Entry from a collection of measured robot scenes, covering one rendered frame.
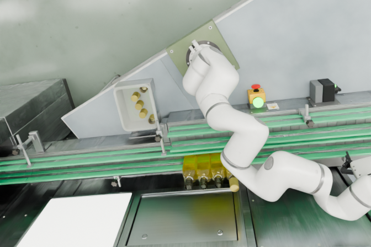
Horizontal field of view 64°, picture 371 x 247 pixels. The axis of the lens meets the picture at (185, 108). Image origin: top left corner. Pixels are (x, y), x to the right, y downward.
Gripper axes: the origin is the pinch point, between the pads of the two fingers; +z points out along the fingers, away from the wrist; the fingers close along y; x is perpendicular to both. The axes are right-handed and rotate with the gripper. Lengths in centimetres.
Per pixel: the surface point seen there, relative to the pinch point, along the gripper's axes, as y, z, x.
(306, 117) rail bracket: -13.4, 13.5, 12.2
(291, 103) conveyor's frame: -18.0, 28.5, 12.3
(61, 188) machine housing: -136, 0, 26
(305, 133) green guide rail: -17.0, 18.3, 2.4
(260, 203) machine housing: -42.2, -2.4, -10.0
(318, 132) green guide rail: -11.9, 19.1, 0.4
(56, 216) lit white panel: -119, -22, 26
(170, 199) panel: -76, -7, 7
